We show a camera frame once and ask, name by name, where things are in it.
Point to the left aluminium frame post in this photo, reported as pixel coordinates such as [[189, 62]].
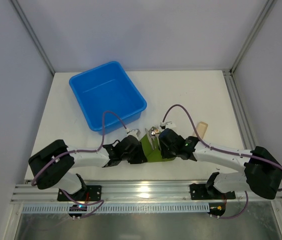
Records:
[[29, 29]]

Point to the right aluminium frame post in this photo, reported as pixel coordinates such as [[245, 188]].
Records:
[[253, 33]]

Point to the green paper napkin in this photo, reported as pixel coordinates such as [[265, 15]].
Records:
[[152, 152]]

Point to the silver fork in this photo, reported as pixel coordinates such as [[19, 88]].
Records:
[[156, 133]]

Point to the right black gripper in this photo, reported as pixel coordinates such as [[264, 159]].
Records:
[[166, 144]]

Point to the aluminium front rail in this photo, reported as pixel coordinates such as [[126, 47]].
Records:
[[117, 191]]

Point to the silver spoon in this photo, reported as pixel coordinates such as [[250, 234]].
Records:
[[152, 136]]

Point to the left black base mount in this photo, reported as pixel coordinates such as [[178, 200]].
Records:
[[92, 193]]

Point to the right aluminium side rail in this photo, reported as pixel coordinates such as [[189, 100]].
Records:
[[247, 134]]

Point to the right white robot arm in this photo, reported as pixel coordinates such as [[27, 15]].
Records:
[[255, 171]]

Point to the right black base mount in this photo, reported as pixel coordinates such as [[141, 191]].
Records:
[[204, 192]]

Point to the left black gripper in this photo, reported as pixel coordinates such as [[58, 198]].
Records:
[[136, 151]]

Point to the aluminium frame post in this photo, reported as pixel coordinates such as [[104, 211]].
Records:
[[253, 33], [29, 29]]

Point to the silver table knife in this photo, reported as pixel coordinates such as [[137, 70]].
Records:
[[148, 135]]

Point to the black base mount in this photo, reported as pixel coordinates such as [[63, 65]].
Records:
[[92, 193], [204, 192]]

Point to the white slotted cable duct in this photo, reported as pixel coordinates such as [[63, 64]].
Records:
[[117, 208]]

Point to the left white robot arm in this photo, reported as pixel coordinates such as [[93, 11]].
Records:
[[51, 166]]

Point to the blue plastic bin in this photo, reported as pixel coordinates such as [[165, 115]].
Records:
[[107, 88]]

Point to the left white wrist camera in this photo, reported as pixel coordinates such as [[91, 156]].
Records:
[[133, 132]]

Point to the beige cutlery tray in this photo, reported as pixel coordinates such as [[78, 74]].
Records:
[[201, 129]]

